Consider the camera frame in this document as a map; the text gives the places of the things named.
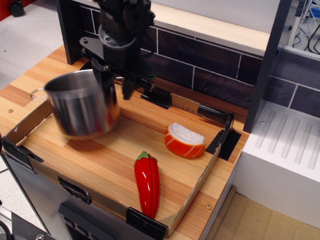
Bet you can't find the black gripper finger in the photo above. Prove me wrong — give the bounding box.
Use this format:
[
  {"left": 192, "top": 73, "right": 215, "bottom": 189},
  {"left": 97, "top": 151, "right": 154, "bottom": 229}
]
[
  {"left": 91, "top": 58, "right": 115, "bottom": 105},
  {"left": 122, "top": 77, "right": 140, "bottom": 100}
]

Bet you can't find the dark grey right post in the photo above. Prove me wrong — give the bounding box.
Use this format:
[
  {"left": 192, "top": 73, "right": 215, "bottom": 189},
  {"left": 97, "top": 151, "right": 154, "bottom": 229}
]
[{"left": 243, "top": 0, "right": 292, "bottom": 133}]

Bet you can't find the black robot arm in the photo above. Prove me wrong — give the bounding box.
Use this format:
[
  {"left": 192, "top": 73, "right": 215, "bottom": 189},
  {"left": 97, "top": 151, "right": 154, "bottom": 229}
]
[{"left": 79, "top": 0, "right": 157, "bottom": 100}]

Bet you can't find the orange salmon sushi toy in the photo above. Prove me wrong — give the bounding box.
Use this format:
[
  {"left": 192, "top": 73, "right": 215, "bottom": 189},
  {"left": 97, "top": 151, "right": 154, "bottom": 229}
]
[{"left": 164, "top": 123, "right": 205, "bottom": 158}]

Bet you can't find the dark grey post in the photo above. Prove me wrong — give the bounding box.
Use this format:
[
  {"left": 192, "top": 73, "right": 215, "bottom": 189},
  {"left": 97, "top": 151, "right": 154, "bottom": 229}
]
[
  {"left": 55, "top": 0, "right": 100, "bottom": 65},
  {"left": 243, "top": 0, "right": 292, "bottom": 133}
]

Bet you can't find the dark grey left post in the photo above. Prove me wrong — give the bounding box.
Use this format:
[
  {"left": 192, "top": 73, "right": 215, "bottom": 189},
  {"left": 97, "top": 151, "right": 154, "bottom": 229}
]
[{"left": 55, "top": 0, "right": 100, "bottom": 65}]

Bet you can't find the white dish drying rack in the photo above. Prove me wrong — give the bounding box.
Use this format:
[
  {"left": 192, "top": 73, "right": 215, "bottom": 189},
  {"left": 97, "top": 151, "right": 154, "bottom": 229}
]
[{"left": 233, "top": 102, "right": 320, "bottom": 225}]

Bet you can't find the red toy chili pepper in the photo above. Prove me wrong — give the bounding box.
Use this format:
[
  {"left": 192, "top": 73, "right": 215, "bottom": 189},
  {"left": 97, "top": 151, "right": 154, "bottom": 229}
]
[{"left": 134, "top": 151, "right": 160, "bottom": 219}]

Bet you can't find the stainless steel pot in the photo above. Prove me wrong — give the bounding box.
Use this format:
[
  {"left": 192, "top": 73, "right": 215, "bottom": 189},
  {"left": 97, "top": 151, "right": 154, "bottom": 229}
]
[{"left": 41, "top": 69, "right": 120, "bottom": 140}]

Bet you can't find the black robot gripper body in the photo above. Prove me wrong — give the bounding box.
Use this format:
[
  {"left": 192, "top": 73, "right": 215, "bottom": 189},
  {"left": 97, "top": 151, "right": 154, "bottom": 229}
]
[{"left": 79, "top": 27, "right": 157, "bottom": 91}]

